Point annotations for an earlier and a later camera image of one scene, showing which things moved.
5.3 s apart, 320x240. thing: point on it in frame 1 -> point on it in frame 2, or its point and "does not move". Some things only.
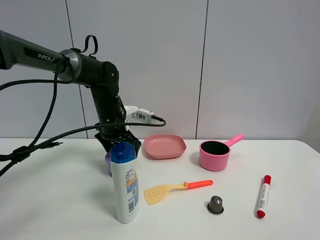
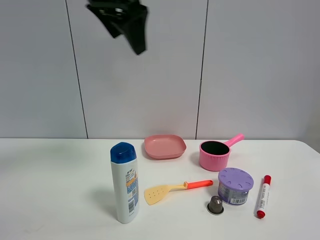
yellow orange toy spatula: (154, 193) does not move
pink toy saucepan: (213, 155) does not move
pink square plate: (164, 146) does not move
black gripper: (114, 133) -> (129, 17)
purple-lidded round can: (107, 158) -> (234, 184)
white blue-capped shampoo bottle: (125, 171) does not move
